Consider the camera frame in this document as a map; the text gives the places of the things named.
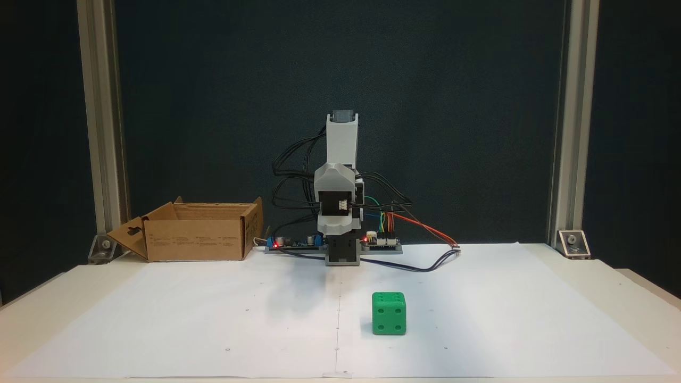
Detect green dice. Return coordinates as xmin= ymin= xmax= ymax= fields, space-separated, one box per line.
xmin=371 ymin=292 xmax=408 ymax=336

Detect open cardboard box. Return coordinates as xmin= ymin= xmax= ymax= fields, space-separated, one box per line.
xmin=106 ymin=196 xmax=264 ymax=262

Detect green wire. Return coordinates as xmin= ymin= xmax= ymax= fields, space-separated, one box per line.
xmin=363 ymin=196 xmax=385 ymax=235

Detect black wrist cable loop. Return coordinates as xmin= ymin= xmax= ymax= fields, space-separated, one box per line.
xmin=354 ymin=171 xmax=413 ymax=213

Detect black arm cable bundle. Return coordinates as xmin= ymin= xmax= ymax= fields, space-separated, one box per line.
xmin=272 ymin=127 xmax=328 ymax=227

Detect orange red wires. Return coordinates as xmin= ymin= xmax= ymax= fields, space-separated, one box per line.
xmin=384 ymin=210 xmax=461 ymax=248

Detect black cable with white connector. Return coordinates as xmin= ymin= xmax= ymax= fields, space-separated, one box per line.
xmin=277 ymin=246 xmax=461 ymax=273

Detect metal corner bracket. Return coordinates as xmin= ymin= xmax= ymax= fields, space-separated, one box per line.
xmin=88 ymin=233 xmax=131 ymax=265
xmin=557 ymin=230 xmax=591 ymax=260

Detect aluminium frame post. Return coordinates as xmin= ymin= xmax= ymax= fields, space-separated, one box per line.
xmin=547 ymin=0 xmax=601 ymax=248
xmin=76 ymin=0 xmax=131 ymax=251

